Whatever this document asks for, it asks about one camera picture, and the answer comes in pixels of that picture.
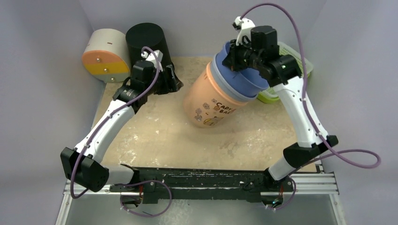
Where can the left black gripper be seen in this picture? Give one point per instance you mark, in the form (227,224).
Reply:
(172,84)

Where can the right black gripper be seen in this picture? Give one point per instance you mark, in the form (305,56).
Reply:
(234,58)

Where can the large blue bucket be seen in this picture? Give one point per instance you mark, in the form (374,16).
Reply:
(247,82)

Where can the orange cartoon bucket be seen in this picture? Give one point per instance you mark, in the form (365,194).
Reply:
(206,104)

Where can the black ribbed bucket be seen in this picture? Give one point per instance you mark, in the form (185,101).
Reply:
(150,35)

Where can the grey bucket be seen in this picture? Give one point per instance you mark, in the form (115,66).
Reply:
(225,87)

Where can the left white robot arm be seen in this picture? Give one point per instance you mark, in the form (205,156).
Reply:
(82,164)

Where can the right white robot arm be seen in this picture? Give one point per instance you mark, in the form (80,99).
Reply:
(287,80)

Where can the beige drum orange yellow face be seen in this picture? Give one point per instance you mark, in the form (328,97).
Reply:
(106,56)

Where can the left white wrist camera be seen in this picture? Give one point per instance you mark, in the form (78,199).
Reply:
(154,57)

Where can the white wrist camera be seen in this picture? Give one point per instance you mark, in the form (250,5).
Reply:
(243,26)
(154,57)

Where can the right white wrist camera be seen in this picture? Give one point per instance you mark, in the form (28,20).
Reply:
(243,26)

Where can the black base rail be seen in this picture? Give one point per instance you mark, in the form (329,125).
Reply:
(203,184)

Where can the aluminium frame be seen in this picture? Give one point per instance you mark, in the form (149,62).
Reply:
(306,184)

